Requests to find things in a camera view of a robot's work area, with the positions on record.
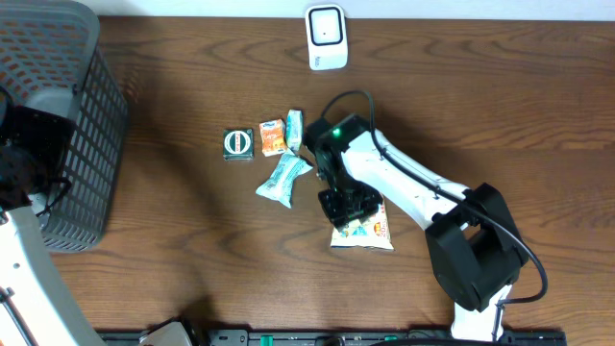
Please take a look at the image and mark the yellow snack bag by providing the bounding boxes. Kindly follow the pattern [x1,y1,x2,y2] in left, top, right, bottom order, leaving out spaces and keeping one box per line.
[331,203,394,251]

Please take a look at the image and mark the teal snack packet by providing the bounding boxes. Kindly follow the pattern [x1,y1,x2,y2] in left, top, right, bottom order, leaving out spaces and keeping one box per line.
[256,150,312,209]

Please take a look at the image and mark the light blue tissue pack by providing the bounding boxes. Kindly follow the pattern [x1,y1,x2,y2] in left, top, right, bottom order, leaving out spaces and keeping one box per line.
[285,110,303,152]

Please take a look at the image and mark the orange Kleenex tissue pack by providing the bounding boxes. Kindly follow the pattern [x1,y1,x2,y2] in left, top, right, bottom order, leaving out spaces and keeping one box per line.
[259,119,287,157]

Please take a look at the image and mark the green round-logo box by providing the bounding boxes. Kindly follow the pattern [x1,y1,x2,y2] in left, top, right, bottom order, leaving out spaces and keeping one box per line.
[223,129,254,161]

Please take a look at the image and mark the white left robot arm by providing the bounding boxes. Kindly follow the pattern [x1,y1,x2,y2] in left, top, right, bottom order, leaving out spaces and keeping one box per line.
[1,89,104,345]

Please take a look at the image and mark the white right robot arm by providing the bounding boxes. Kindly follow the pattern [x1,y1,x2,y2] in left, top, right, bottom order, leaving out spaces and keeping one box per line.
[303,114,529,341]

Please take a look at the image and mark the grey plastic basket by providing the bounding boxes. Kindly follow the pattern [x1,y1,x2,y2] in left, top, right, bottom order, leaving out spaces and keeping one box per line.
[1,1,129,253]

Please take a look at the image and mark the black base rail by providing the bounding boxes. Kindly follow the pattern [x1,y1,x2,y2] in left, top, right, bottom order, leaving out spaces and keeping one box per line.
[95,328,568,346]

